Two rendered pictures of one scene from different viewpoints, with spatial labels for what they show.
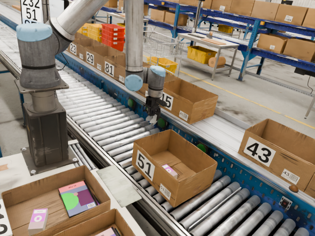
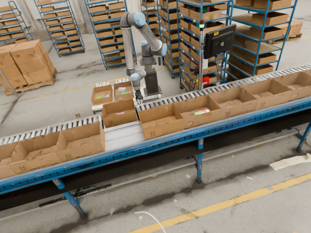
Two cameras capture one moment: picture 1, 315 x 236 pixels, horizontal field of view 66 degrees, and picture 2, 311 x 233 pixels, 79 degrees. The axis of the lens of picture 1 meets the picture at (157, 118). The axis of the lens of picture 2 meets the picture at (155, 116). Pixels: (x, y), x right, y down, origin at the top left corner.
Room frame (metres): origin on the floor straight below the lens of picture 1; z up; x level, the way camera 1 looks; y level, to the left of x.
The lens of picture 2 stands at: (2.60, -1.40, 2.17)
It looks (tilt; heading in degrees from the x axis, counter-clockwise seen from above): 38 degrees down; 127
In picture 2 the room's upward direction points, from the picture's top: 9 degrees counter-clockwise
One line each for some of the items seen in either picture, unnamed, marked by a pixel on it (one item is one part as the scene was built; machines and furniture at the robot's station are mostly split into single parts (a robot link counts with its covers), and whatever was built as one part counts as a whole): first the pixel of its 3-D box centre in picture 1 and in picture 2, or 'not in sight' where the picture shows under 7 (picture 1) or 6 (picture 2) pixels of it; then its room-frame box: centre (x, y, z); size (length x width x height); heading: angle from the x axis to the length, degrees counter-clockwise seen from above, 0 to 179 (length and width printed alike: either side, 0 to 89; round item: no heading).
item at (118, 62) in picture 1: (126, 69); (230, 103); (2.30, 0.36, 0.97); 0.39 x 0.29 x 0.17; 46
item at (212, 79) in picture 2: not in sight; (203, 76); (1.57, 1.58, 0.59); 0.40 x 0.30 x 0.10; 133
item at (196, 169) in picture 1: (172, 163); (120, 113); (1.11, -0.12, 0.83); 0.39 x 0.29 x 0.17; 42
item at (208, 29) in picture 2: not in sight; (205, 28); (1.57, 1.58, 1.39); 0.40 x 0.30 x 0.10; 134
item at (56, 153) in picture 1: (47, 132); (151, 81); (1.12, 0.60, 0.91); 0.26 x 0.26 x 0.33; 40
